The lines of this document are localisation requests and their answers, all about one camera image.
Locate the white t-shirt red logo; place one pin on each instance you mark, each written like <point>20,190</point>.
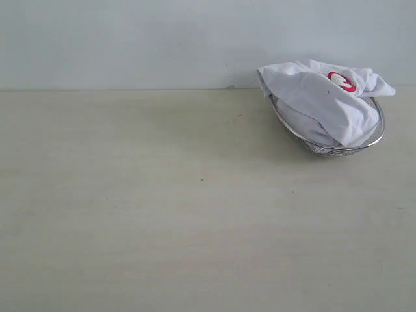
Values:
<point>326,103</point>

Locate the metal wire mesh basket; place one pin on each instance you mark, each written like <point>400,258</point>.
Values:
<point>324,150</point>

